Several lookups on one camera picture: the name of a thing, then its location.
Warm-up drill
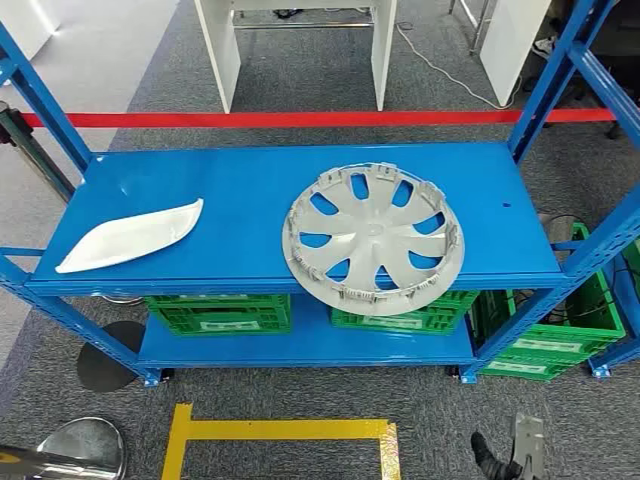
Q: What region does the white cabinet panel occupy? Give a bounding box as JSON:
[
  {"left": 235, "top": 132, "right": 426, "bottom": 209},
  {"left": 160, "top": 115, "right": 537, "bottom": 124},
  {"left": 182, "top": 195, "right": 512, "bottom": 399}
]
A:
[{"left": 478, "top": 0, "right": 552, "bottom": 109}]

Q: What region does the white desk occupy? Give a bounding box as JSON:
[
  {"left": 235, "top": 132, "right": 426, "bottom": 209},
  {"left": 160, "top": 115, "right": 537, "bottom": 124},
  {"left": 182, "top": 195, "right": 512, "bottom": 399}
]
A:
[{"left": 193, "top": 0, "right": 398, "bottom": 114}]

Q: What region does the chrome chair leg frame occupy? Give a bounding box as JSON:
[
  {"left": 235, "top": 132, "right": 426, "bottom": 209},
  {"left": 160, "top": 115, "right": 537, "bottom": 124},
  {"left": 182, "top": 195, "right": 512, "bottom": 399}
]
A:
[{"left": 448, "top": 0, "right": 494, "bottom": 56}]

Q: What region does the red barrier belt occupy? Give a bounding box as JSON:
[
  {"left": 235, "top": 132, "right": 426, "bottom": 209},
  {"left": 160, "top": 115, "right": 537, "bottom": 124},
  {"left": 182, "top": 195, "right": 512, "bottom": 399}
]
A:
[{"left": 20, "top": 109, "right": 617, "bottom": 130}]

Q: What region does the white curved plastic panel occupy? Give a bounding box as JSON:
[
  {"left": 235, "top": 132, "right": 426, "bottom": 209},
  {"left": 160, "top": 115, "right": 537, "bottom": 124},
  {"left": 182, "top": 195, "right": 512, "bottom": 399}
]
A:
[{"left": 54, "top": 197, "right": 205, "bottom": 275}]

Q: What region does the grey plastic wheel hubcap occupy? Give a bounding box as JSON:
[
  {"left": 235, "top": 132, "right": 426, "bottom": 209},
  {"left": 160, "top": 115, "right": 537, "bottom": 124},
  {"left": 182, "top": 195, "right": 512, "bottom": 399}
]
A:
[{"left": 281, "top": 162, "right": 466, "bottom": 317}]

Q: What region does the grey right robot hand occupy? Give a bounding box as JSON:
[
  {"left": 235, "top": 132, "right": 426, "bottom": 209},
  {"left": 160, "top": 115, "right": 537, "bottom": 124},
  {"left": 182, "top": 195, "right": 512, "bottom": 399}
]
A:
[{"left": 469, "top": 412, "right": 547, "bottom": 480}]

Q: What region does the white floor cable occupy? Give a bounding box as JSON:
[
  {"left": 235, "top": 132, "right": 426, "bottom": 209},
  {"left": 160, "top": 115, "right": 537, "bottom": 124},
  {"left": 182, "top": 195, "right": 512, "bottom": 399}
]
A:
[{"left": 395, "top": 23, "right": 524, "bottom": 111}]

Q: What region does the black stanchion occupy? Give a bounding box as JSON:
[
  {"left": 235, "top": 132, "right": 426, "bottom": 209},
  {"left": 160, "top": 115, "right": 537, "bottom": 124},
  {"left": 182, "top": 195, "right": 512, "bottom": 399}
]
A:
[{"left": 0, "top": 99, "right": 147, "bottom": 393}]

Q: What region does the grey cylinder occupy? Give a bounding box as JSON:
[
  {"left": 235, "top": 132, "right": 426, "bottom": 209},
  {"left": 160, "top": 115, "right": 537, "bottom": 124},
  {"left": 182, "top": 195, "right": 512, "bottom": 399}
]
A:
[{"left": 541, "top": 213, "right": 583, "bottom": 266}]

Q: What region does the chrome stanchion base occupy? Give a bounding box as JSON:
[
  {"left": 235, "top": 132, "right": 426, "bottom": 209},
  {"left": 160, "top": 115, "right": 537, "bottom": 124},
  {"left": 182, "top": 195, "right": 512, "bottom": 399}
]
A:
[{"left": 100, "top": 293, "right": 146, "bottom": 307}]

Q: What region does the black cable coil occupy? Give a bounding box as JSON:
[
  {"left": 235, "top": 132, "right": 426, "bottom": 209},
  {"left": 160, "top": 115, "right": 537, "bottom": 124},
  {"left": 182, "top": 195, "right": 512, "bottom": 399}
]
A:
[{"left": 515, "top": 211, "right": 618, "bottom": 326}]

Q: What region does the person's foot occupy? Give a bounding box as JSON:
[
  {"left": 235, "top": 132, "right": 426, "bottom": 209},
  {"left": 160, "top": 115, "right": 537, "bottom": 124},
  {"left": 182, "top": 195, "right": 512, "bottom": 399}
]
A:
[{"left": 531, "top": 34, "right": 558, "bottom": 61}]

